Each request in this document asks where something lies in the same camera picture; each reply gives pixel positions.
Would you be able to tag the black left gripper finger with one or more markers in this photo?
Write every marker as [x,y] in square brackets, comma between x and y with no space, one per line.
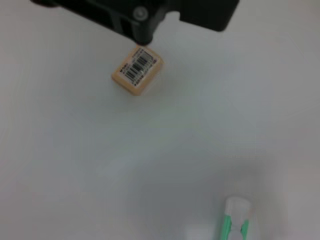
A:
[210,12]

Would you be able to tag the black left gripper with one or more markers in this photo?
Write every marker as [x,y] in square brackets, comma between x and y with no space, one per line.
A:
[112,12]

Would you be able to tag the green utility knife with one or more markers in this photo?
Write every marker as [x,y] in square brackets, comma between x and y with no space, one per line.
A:
[237,205]

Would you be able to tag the beige eraser with barcode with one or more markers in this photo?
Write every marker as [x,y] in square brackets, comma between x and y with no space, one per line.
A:
[137,72]

